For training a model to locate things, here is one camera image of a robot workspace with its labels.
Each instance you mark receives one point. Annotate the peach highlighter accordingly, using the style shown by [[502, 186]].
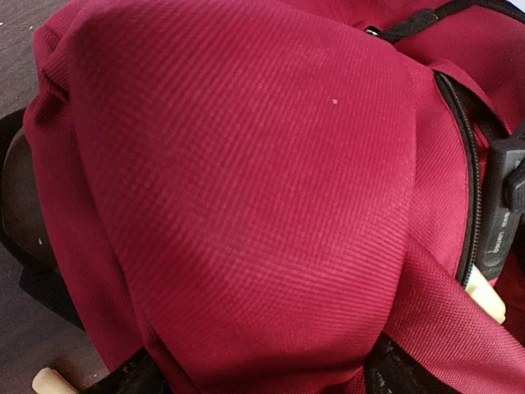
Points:
[[49, 381]]

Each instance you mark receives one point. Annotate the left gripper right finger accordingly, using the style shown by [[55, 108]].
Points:
[[389, 369]]

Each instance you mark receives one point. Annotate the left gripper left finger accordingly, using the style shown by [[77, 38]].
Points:
[[139, 374]]

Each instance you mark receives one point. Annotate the pink highlighter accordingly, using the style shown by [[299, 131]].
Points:
[[503, 204]]

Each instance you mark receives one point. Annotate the yellow highlighter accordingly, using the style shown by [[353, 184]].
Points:
[[484, 295]]

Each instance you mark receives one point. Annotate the red backpack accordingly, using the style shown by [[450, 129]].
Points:
[[254, 191]]

